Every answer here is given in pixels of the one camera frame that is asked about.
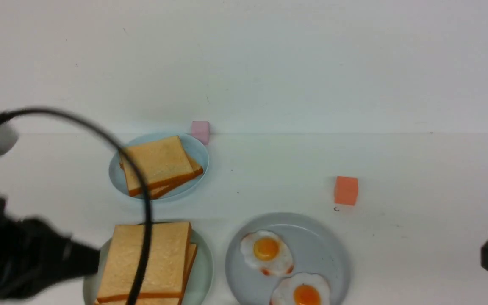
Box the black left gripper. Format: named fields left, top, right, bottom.
left=0, top=196, right=100, bottom=300

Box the toast slice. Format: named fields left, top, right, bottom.
left=125, top=136, right=195, bottom=191
left=96, top=222, right=192, bottom=302
left=130, top=150, right=203, bottom=199
left=93, top=243, right=198, bottom=305

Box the fried egg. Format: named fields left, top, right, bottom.
left=269, top=272, right=331, bottom=305
left=240, top=230, right=294, bottom=277

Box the orange foam cube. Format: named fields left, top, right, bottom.
left=334, top=176, right=359, bottom=206

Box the grey plate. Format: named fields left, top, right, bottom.
left=225, top=212, right=351, bottom=305

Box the mint green plate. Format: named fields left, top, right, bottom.
left=83, top=229, right=215, bottom=305

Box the light blue plate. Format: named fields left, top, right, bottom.
left=108, top=133, right=211, bottom=205

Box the pink foam cube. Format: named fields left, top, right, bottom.
left=191, top=120, right=211, bottom=145

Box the black cable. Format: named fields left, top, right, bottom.
left=0, top=107, right=153, bottom=305

